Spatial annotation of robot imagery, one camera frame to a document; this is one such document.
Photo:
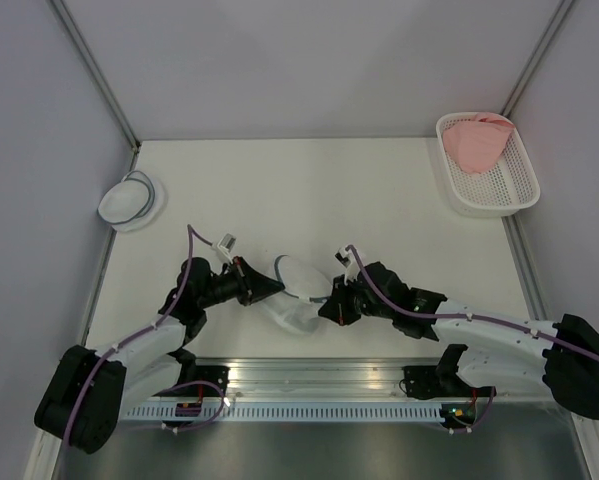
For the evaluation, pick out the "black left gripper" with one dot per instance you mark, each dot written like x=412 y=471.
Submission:
x=252 y=285

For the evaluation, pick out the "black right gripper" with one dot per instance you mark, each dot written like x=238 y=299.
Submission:
x=336 y=307

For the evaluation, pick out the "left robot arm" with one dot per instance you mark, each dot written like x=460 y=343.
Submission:
x=91 y=389

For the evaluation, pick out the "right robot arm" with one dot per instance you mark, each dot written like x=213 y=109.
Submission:
x=523 y=357

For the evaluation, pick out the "pink bra in basket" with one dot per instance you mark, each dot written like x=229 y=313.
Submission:
x=475 y=145

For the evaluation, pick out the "white perforated plastic basket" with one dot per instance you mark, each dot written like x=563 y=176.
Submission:
x=510 y=186

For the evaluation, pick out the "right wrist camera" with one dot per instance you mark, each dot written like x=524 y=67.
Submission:
x=350 y=262

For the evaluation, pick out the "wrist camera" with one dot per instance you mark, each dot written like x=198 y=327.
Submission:
x=223 y=248
x=350 y=262

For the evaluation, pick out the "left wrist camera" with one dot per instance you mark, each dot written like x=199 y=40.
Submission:
x=223 y=248

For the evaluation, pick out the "aluminium table edge rail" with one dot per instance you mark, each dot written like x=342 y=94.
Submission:
x=329 y=375

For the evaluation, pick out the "white slotted cable duct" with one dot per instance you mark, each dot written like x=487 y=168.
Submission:
x=330 y=411

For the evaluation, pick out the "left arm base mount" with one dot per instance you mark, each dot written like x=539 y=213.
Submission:
x=204 y=377

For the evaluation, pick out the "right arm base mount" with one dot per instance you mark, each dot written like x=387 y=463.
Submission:
x=431 y=380

